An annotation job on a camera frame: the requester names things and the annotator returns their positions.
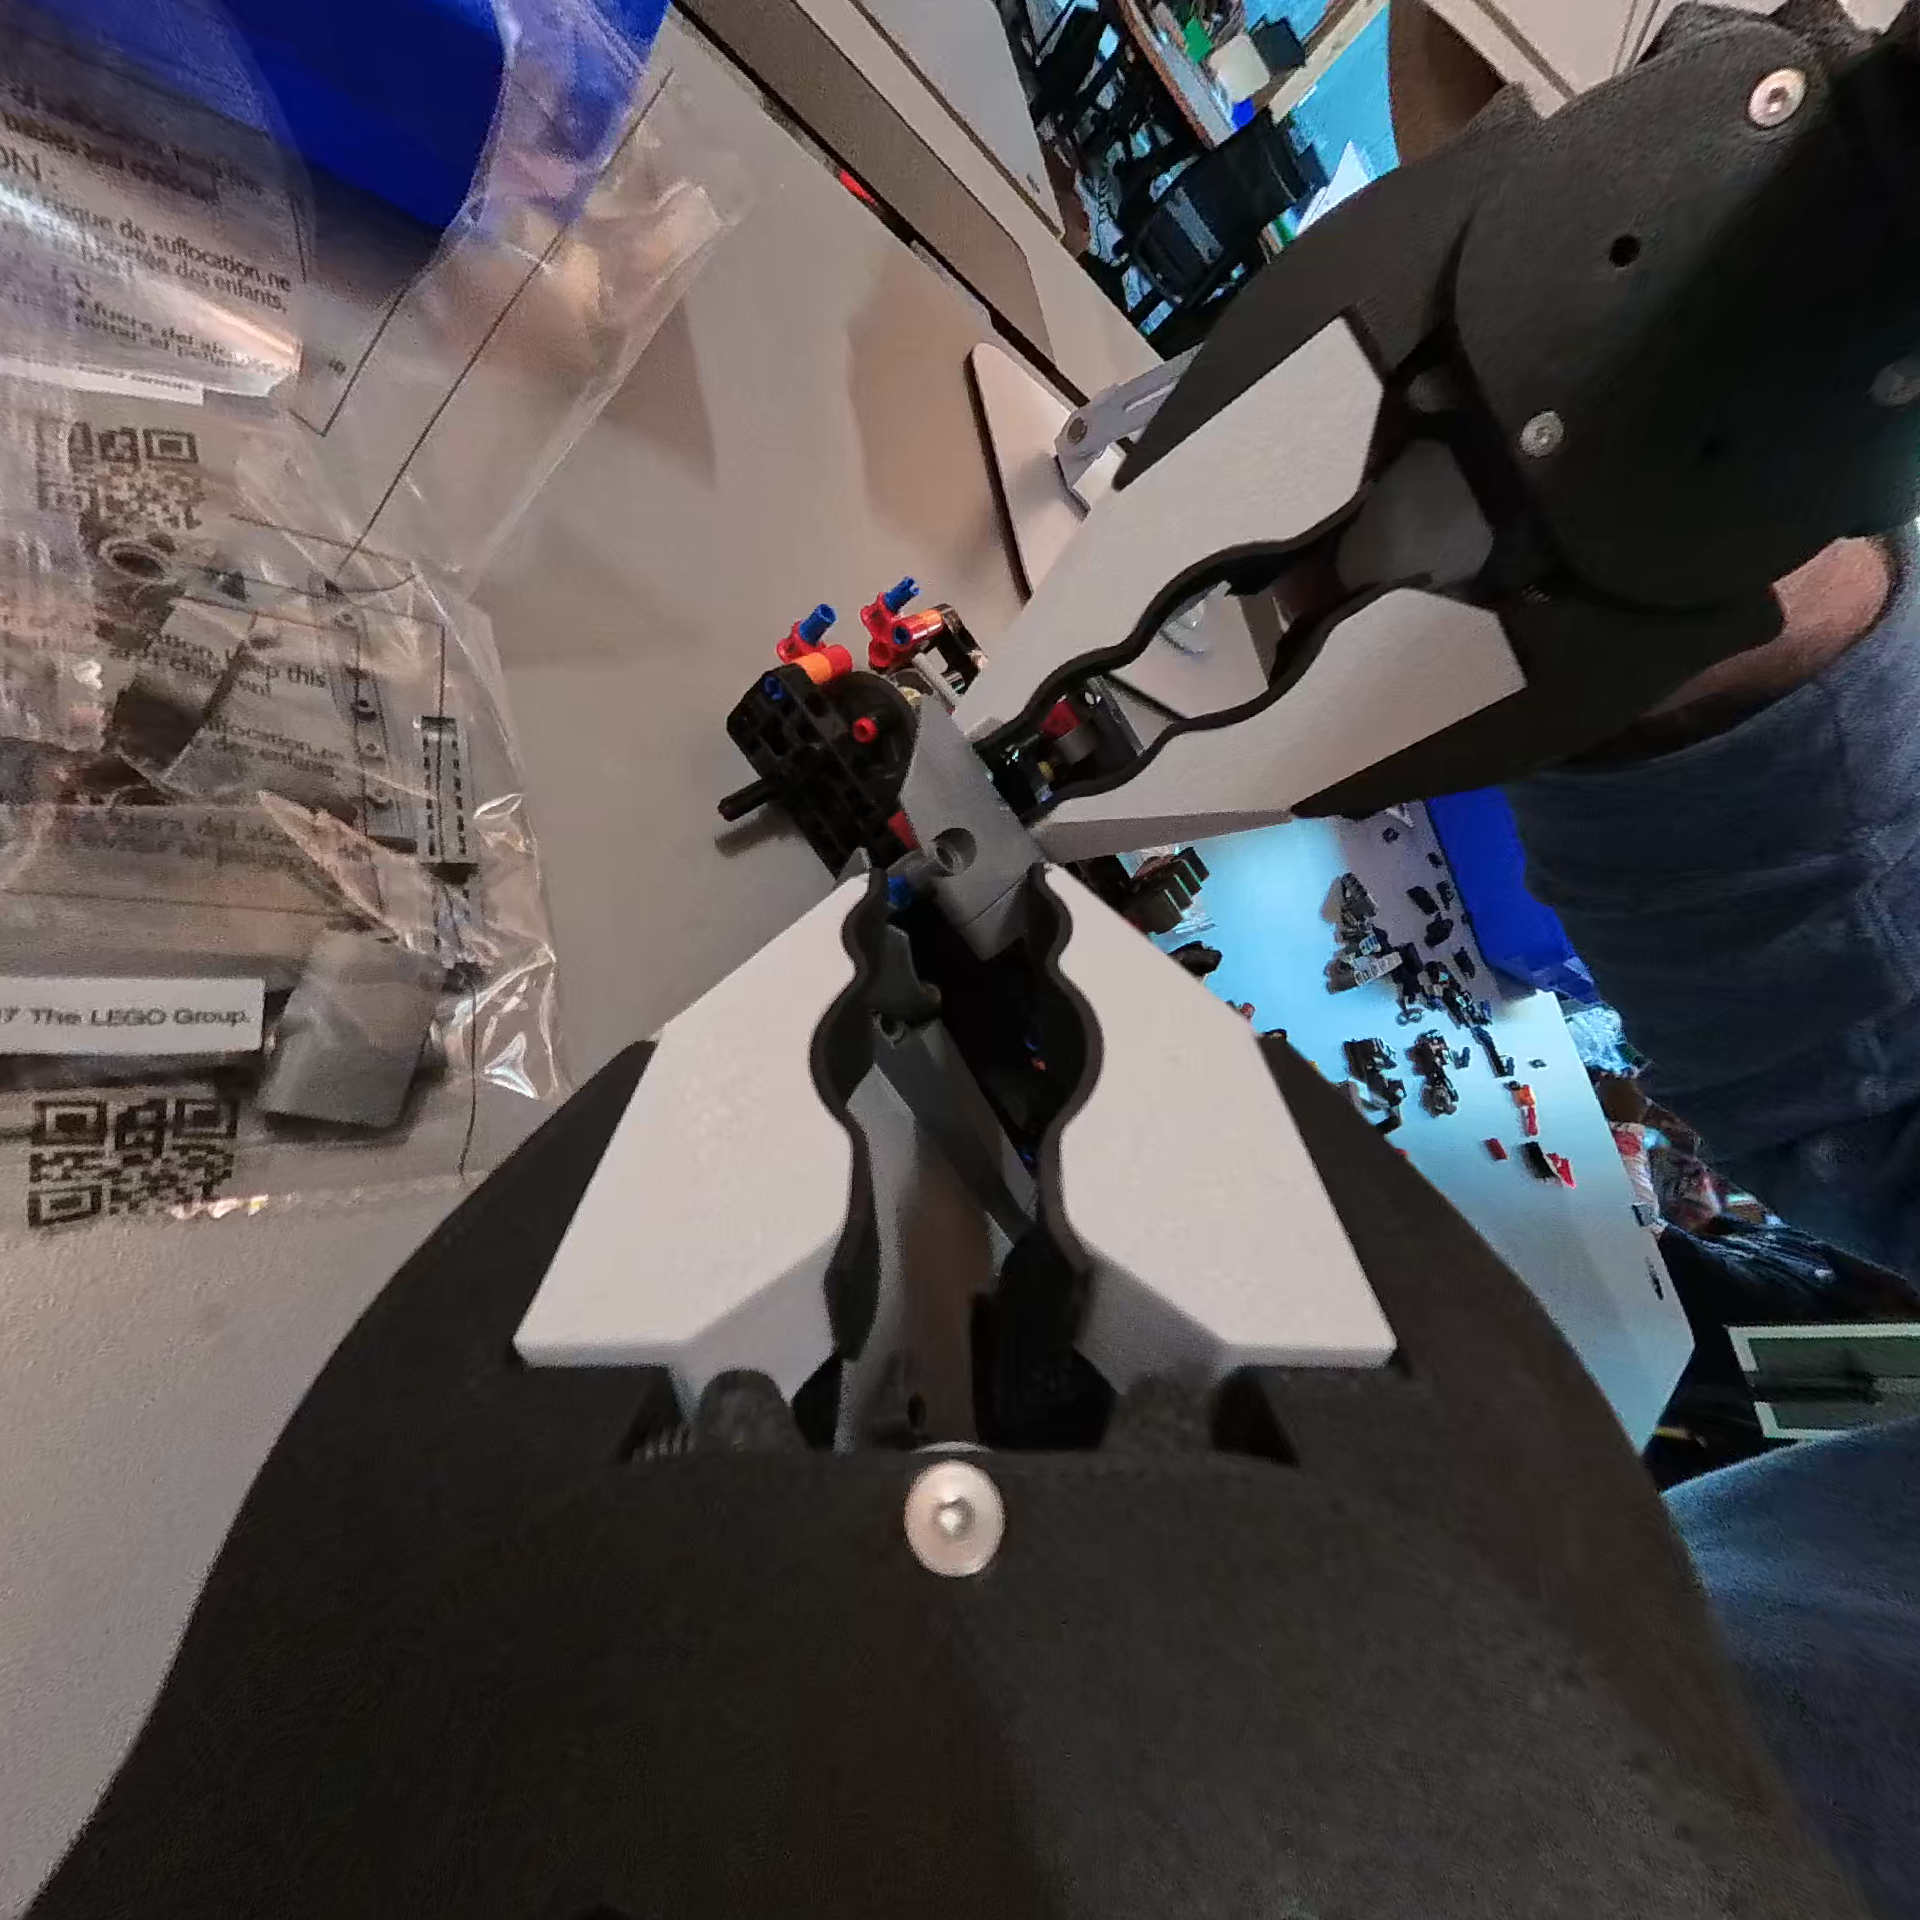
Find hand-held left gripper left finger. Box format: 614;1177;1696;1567
515;870;889;1444

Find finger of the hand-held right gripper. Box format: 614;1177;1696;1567
966;305;1390;749
1032;576;1533;865

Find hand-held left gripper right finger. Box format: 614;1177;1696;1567
1037;864;1402;1444

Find small lego subassembly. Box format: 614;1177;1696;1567
897;702;1051;961

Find partly built lego car model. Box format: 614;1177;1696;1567
721;576;1202;1201

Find person's right forearm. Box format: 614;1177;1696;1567
1505;532;1920;1268

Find clear bag of lego parts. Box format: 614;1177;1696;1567
0;0;755;1248

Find person's right hand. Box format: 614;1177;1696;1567
1775;532;1907;644

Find white book stand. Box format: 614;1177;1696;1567
968;343;1202;662

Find black office chair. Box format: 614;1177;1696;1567
1112;128;1328;335

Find person's blue sweater torso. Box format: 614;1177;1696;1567
1663;1417;1920;1920

